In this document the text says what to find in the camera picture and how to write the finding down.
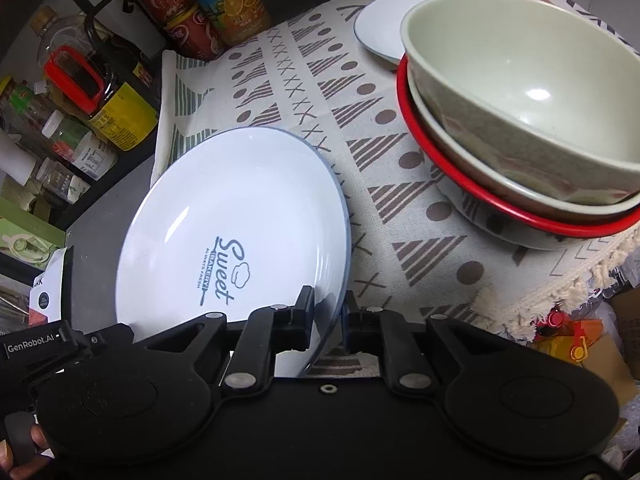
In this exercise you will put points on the patterned tasselled cloth mat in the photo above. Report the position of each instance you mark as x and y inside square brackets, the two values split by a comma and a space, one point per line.
[310, 85]

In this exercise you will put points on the cardboard box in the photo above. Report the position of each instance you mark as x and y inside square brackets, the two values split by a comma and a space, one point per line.
[625, 320]

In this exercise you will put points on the white deep plate blue print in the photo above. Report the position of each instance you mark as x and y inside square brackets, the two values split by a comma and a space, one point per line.
[200, 210]

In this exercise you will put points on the small jar white cap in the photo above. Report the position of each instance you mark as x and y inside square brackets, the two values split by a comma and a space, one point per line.
[80, 147]

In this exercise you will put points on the green carton box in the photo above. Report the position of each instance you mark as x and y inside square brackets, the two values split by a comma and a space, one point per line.
[25, 235]

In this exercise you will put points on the person's left hand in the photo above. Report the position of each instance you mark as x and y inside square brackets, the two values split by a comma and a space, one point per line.
[39, 437]

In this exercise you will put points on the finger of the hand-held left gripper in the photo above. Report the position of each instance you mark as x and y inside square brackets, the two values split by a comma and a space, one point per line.
[107, 338]

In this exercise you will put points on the pale green bowl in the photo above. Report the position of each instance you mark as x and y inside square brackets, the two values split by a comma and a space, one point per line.
[450, 127]
[525, 60]

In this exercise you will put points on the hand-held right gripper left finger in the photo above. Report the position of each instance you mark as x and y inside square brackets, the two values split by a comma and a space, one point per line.
[295, 325]

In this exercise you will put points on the sauce bottle green label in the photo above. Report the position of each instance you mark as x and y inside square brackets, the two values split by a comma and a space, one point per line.
[25, 100]

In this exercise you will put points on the orange juice bottle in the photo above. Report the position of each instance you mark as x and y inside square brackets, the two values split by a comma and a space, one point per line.
[235, 5]

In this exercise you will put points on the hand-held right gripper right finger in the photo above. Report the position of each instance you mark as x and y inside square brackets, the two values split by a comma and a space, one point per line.
[360, 330]

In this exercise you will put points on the red and black bowl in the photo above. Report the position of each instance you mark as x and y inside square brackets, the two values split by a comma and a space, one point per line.
[490, 220]

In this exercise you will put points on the small white plate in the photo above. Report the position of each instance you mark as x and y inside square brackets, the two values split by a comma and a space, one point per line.
[380, 25]

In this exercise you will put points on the small clear glass jar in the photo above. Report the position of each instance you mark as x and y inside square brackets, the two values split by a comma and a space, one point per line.
[57, 180]

